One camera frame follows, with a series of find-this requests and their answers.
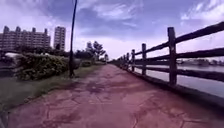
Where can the wide high-rise building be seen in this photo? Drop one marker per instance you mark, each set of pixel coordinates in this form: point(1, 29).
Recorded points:
point(23, 39)

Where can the wooden post and rail fence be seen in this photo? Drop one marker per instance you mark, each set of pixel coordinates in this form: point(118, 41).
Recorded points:
point(172, 56)

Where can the red stone paved path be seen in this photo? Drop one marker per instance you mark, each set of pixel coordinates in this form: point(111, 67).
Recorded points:
point(110, 100)

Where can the green hedge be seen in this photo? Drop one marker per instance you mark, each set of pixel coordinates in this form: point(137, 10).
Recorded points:
point(40, 65)

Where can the pale water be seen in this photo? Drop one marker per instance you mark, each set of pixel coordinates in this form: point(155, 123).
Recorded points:
point(200, 85)

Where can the grass strip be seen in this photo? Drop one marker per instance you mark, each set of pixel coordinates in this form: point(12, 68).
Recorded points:
point(20, 90)

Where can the tall dark trees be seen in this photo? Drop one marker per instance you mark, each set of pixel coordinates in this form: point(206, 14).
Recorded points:
point(97, 50)

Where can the dark pole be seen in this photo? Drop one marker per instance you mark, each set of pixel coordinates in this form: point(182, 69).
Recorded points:
point(72, 40)

